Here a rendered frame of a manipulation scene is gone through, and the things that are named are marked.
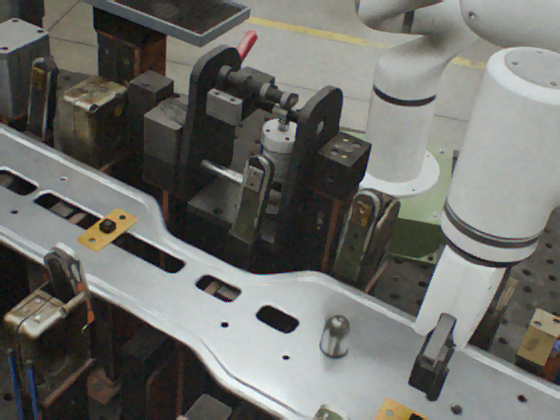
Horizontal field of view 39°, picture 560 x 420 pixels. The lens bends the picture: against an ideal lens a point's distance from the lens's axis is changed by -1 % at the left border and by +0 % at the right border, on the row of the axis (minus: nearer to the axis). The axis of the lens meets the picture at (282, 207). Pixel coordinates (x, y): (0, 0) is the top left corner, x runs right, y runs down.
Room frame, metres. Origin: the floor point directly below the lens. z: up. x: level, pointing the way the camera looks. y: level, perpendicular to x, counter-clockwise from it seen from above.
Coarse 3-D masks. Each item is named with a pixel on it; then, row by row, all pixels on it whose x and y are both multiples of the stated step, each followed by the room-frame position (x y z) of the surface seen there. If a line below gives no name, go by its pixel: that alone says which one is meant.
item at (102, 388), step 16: (128, 240) 0.78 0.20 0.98; (96, 304) 0.76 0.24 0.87; (96, 320) 0.76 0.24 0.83; (112, 320) 0.75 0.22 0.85; (128, 320) 0.78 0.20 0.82; (96, 336) 0.77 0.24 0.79; (112, 336) 0.75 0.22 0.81; (128, 336) 0.78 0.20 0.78; (112, 352) 0.75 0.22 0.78; (112, 368) 0.75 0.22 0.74; (96, 384) 0.75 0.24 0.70; (112, 384) 0.75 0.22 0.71
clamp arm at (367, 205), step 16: (368, 192) 0.79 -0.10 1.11; (352, 208) 0.79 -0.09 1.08; (368, 208) 0.78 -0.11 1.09; (352, 224) 0.78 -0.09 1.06; (368, 224) 0.78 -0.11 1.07; (352, 240) 0.78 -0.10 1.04; (368, 240) 0.77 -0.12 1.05; (336, 256) 0.78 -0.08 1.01; (352, 256) 0.77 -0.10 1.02; (336, 272) 0.77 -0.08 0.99; (352, 272) 0.76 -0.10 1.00
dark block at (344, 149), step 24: (336, 144) 0.87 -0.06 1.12; (360, 144) 0.89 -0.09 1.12; (336, 168) 0.84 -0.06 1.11; (360, 168) 0.87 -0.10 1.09; (336, 192) 0.83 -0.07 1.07; (312, 216) 0.85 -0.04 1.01; (336, 216) 0.84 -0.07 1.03; (312, 240) 0.85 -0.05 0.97; (336, 240) 0.85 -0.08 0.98; (312, 264) 0.84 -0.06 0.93
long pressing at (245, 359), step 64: (0, 128) 0.96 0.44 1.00; (0, 192) 0.82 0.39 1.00; (64, 192) 0.84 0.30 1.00; (128, 192) 0.85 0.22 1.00; (128, 256) 0.73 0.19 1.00; (192, 256) 0.75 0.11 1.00; (192, 320) 0.64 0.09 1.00; (256, 320) 0.65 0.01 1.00; (320, 320) 0.67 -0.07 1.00; (384, 320) 0.68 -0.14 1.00; (256, 384) 0.56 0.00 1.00; (320, 384) 0.57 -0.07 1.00; (384, 384) 0.58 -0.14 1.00; (448, 384) 0.60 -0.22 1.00; (512, 384) 0.61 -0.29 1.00
